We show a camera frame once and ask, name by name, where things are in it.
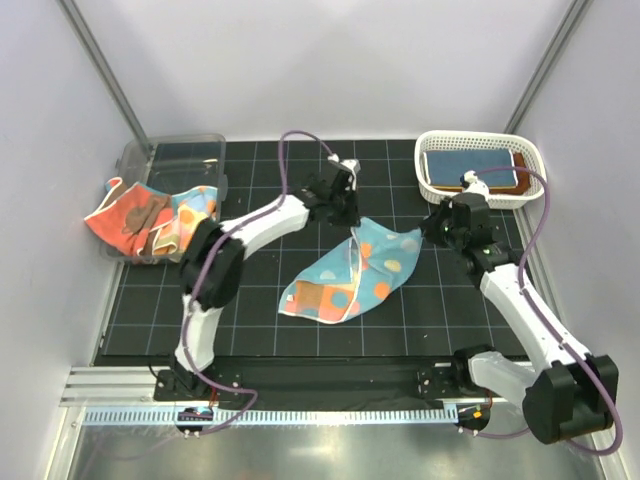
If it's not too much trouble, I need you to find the yellow and blue towel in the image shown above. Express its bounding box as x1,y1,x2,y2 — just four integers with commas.
423,149,517,189

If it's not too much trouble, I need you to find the light blue dotted towel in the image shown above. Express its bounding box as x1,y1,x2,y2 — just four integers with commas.
278,217,422,325

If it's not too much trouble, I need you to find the brown towel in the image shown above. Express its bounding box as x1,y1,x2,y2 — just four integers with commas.
452,149,530,195

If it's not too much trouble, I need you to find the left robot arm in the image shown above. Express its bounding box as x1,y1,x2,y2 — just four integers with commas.
167,163,360,400

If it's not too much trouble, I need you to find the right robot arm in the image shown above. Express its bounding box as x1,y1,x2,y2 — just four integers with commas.
420,192,623,455

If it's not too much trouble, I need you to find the black grid mat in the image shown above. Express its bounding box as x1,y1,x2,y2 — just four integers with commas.
95,140,524,366

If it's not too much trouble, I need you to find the white perforated basket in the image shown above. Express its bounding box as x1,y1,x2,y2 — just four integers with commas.
413,129,549,210

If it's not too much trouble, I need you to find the clear plastic bin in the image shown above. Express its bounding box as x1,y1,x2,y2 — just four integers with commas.
95,135,226,264

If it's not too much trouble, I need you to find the salmon pink towel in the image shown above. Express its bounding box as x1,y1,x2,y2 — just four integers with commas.
84,177,174,258

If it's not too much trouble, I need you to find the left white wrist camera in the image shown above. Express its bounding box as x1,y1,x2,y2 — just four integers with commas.
327,154,360,191

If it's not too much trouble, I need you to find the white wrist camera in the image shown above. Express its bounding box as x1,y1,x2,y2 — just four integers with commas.
460,170,490,200
327,154,360,191

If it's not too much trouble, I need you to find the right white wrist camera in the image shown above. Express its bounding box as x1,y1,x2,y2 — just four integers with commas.
460,170,490,200

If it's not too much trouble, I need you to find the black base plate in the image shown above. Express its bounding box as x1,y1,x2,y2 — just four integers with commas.
154,356,486,410

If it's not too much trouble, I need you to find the white slotted cable duct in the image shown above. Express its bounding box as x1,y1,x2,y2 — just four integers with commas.
83,406,458,428

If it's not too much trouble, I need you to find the aluminium rail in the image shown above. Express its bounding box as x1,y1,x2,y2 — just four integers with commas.
63,367,484,411

